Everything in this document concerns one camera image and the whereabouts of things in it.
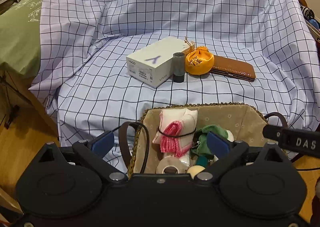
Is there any white plush with green hat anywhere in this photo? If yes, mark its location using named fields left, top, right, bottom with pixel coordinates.
left=191, top=125, right=234, bottom=161

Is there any green handled sponge puff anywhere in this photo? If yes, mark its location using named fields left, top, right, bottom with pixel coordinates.
left=187, top=156, right=208, bottom=179

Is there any pink edged cloth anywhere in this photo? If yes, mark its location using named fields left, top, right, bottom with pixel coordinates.
left=152, top=108, right=198, bottom=158

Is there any beige tape roll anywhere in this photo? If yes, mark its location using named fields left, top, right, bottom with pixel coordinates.
left=156, top=157, right=188, bottom=174

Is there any orange satin drawstring pouch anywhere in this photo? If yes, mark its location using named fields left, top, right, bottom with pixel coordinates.
left=184, top=37, right=215, bottom=76

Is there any woven basket with beige lining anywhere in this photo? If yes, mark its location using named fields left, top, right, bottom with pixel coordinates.
left=119, top=103, right=287, bottom=175

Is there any brown leather case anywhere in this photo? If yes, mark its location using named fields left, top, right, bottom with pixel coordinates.
left=210, top=55, right=255, bottom=82

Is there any white phone box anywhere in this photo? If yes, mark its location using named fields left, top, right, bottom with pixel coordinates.
left=126, top=37, right=195, bottom=88

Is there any grey cylinder tube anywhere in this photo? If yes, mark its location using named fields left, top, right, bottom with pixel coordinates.
left=172, top=52, right=185, bottom=83

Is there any blue ball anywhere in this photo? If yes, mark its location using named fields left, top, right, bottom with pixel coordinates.
left=309, top=19, right=319, bottom=30

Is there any blue checked cloth cover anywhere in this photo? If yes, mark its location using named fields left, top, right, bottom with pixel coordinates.
left=28, top=0, right=320, bottom=173

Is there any cluttered side shelf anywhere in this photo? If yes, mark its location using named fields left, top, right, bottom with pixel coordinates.
left=298, top=0, right=319, bottom=43

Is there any black white striped fabric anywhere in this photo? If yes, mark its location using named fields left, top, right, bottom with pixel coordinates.
left=300, top=5, right=315, bottom=21

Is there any green cushion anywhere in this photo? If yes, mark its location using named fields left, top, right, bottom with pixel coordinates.
left=1, top=0, right=42, bottom=78

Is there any black cable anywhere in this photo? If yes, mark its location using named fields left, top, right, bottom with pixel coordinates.
left=290, top=153, right=320, bottom=171

